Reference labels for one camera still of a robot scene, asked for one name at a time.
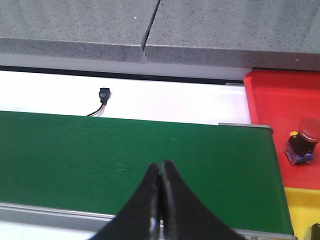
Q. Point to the red mushroom push button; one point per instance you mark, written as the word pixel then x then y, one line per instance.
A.
pixel 301 144

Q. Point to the green conveyor belt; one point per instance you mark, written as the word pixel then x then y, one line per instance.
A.
pixel 94 164

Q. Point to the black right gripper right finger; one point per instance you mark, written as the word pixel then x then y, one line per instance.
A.
pixel 184 216

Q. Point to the grey stone slab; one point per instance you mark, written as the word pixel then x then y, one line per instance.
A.
pixel 274 34
pixel 105 30

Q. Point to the black sensor with cable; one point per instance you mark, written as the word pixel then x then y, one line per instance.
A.
pixel 104 95

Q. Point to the grey stone slab left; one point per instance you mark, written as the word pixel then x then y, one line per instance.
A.
pixel 105 30

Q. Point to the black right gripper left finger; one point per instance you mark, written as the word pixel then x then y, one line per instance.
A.
pixel 139 219

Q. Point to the grey stone slab right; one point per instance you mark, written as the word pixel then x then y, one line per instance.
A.
pixel 274 34

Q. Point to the red plastic tray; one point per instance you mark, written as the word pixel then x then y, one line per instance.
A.
pixel 281 99

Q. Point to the aluminium conveyor side rail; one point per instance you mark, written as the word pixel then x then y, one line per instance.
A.
pixel 53 217

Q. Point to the yellow plastic tray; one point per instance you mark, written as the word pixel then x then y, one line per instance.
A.
pixel 304 209

